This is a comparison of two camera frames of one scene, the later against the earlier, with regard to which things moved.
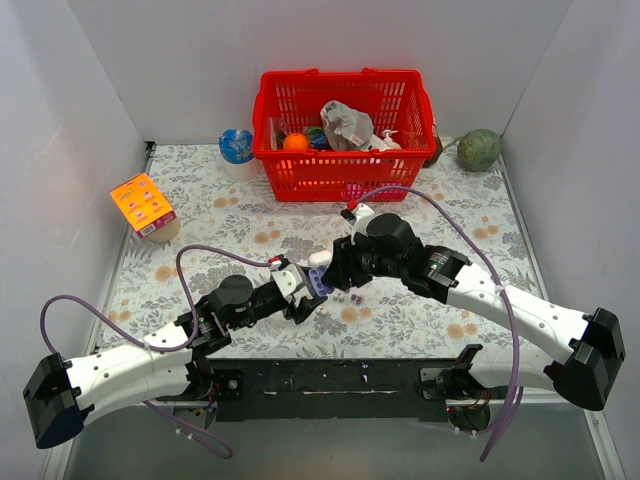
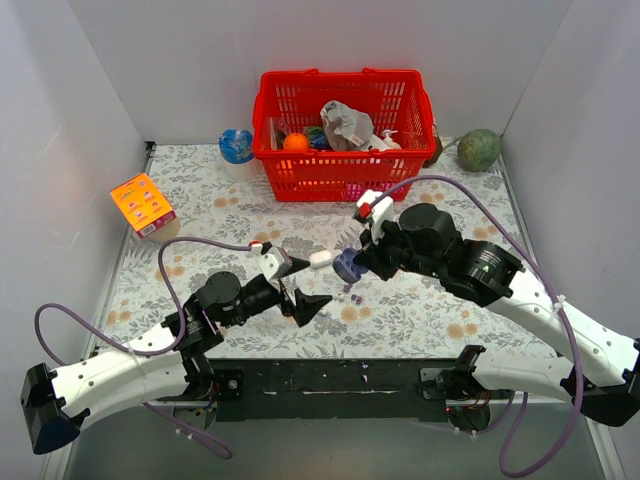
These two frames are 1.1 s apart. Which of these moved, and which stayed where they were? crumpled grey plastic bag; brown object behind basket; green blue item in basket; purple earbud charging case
Moved: purple earbud charging case
Stayed: brown object behind basket; green blue item in basket; crumpled grey plastic bag
